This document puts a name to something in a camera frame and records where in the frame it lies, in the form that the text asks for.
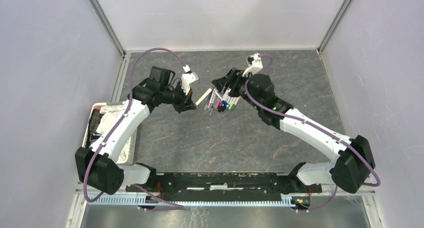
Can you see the brown capped white marker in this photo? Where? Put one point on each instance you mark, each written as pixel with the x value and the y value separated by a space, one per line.
pixel 203 96

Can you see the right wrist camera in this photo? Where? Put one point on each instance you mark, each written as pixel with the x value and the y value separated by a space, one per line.
pixel 255 65

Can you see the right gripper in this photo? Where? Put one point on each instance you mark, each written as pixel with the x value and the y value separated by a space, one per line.
pixel 231 80

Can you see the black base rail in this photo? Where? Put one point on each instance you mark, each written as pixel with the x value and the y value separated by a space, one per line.
pixel 227 187

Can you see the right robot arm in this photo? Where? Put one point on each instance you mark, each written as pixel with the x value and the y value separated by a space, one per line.
pixel 351 163

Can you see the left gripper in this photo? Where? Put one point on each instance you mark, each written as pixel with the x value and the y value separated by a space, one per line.
pixel 186 103

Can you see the white cloth in basket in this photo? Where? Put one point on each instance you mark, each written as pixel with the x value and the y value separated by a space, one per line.
pixel 109 114

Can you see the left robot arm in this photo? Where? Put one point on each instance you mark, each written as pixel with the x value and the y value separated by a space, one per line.
pixel 97 165

